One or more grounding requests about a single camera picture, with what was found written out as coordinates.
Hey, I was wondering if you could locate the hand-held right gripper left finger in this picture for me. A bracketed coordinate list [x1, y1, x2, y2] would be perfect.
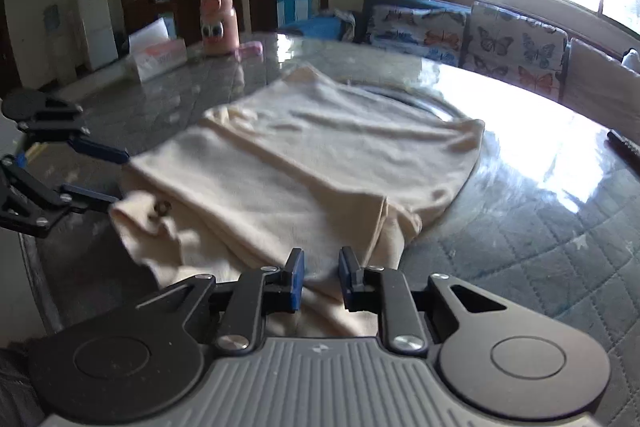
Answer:
[135, 248, 306, 354]

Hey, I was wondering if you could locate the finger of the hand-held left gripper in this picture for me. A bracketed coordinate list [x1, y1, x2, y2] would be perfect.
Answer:
[17, 107, 130, 166]
[0, 156, 121, 238]

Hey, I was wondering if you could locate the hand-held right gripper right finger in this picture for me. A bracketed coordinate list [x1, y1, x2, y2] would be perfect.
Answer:
[338, 247, 511, 354]

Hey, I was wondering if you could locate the cream knit garment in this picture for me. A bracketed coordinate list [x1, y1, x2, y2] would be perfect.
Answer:
[107, 64, 487, 338]

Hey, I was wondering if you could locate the white refrigerator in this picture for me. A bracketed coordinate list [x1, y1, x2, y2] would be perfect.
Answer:
[76, 0, 120, 72]

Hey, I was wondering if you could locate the white tissue box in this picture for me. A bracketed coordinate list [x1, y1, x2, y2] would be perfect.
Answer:
[127, 18, 189, 82]

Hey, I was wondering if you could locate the pink cartoon face bottle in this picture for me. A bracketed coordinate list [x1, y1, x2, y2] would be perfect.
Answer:
[200, 0, 240, 56]

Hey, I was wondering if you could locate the round table inset plate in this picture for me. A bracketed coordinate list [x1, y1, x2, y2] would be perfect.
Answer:
[347, 78, 482, 128]

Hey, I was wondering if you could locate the blue cabinet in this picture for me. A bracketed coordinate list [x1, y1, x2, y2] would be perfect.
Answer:
[276, 0, 319, 28]

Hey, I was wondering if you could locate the butterfly print cushion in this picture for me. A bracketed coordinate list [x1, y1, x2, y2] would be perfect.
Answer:
[460, 2, 569, 102]
[367, 4, 469, 68]

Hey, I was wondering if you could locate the grey crumpled blanket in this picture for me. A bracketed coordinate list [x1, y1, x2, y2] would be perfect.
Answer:
[317, 9, 357, 42]

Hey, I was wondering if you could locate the blue sofa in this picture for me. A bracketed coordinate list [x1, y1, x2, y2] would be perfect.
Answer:
[277, 0, 640, 130]

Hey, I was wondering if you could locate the black remote control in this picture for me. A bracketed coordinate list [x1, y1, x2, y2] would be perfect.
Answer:
[607, 130, 640, 174]

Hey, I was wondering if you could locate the plain beige cushion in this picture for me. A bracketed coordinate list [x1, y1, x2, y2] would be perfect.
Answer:
[562, 39, 640, 131]

